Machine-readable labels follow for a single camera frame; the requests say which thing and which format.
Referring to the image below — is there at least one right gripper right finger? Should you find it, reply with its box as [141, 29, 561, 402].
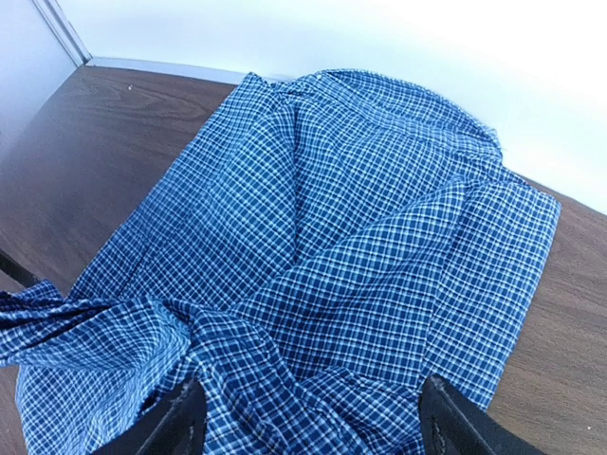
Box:
[418, 374, 541, 455]

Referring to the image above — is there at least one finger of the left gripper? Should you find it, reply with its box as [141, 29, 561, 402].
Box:
[0, 250, 42, 288]

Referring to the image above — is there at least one blue checked long sleeve shirt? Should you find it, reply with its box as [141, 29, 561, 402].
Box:
[1, 70, 560, 454]

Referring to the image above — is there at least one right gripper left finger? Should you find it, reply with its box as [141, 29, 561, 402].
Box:
[94, 378, 208, 454]

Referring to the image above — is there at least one left aluminium frame post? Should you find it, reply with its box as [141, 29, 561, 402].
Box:
[32, 0, 92, 67]

